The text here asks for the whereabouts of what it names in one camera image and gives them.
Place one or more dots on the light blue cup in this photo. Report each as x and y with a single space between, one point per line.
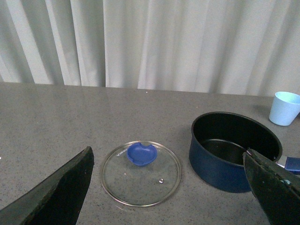
285 108

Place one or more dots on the white curtain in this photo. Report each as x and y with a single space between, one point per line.
248 47

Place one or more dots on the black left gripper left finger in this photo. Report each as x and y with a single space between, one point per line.
58 199

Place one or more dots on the dark blue saucepan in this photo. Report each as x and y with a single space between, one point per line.
219 140

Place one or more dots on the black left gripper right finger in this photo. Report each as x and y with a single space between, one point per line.
276 189

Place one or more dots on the glass lid with blue knob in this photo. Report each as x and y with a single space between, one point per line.
141 173

